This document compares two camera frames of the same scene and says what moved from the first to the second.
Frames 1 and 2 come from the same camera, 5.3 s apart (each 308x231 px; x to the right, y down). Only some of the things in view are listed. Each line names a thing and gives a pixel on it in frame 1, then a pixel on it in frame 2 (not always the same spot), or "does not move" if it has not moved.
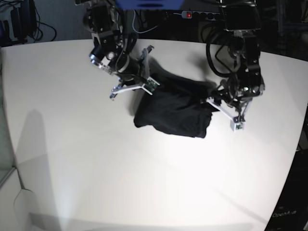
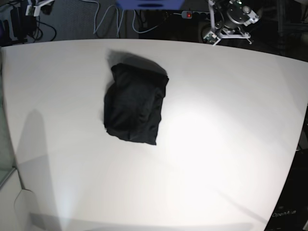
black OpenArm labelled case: (291, 212) does not move
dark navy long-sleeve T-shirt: (178, 106) → (133, 102)
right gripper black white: (232, 103) → (228, 17)
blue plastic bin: (150, 4) does not move
